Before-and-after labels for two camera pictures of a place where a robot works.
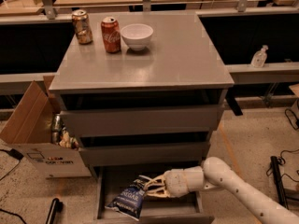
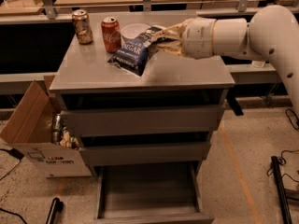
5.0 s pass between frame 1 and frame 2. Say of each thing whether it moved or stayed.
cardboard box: stayed
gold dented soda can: stayed
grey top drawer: stayed
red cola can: stayed
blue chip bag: moved
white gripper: moved
